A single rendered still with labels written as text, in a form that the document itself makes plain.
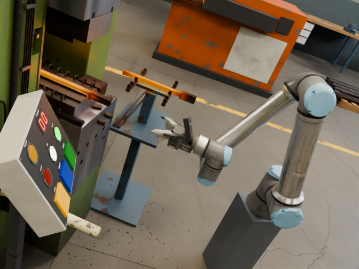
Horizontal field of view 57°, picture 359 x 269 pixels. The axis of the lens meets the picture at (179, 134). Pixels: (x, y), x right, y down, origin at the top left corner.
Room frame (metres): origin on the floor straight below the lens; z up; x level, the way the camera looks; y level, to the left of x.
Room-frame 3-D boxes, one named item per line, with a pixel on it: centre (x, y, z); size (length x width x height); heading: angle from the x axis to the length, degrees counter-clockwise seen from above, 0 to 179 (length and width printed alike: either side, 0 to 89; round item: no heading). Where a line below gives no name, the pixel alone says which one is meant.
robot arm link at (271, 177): (1.48, -0.59, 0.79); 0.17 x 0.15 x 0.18; 9
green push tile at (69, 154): (0.84, 0.32, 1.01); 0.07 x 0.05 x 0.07; 21
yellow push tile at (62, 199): (0.65, 0.25, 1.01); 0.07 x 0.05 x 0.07; 21
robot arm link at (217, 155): (1.25, -0.19, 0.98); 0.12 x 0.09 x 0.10; 86
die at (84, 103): (1.28, 0.66, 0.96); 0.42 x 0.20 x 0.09; 86
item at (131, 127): (1.74, 0.24, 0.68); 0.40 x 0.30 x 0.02; 179
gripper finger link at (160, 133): (1.20, 0.07, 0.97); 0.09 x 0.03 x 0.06; 122
